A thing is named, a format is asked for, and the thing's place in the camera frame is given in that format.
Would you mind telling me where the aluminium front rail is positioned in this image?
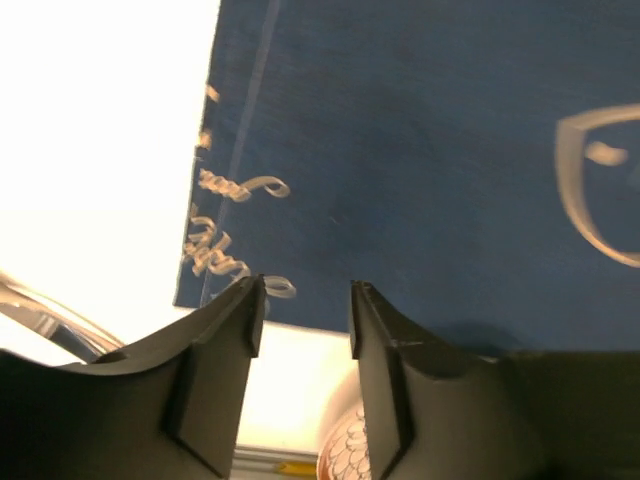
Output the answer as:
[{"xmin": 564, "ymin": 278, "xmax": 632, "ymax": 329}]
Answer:
[{"xmin": 230, "ymin": 446, "xmax": 318, "ymax": 480}]

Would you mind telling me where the silver fork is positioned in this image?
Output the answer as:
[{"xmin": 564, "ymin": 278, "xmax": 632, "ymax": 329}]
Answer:
[{"xmin": 1, "ymin": 272, "xmax": 124, "ymax": 353}]

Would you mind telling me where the blue fish placemat cloth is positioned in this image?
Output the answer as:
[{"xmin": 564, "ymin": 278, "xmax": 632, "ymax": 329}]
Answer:
[{"xmin": 174, "ymin": 1, "xmax": 639, "ymax": 350}]

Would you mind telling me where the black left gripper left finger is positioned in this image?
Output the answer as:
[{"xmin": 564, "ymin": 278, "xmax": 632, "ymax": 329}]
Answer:
[{"xmin": 1, "ymin": 276, "xmax": 265, "ymax": 479}]

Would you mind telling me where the floral ceramic plate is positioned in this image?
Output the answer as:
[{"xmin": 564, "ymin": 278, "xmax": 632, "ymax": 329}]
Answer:
[{"xmin": 316, "ymin": 403, "xmax": 372, "ymax": 480}]

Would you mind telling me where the silver table knife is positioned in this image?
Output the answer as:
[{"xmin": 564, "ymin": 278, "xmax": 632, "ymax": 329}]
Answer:
[{"xmin": 1, "ymin": 303, "xmax": 108, "ymax": 363}]

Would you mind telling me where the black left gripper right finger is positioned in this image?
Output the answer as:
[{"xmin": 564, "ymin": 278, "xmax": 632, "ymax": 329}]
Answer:
[{"xmin": 350, "ymin": 281, "xmax": 639, "ymax": 479}]

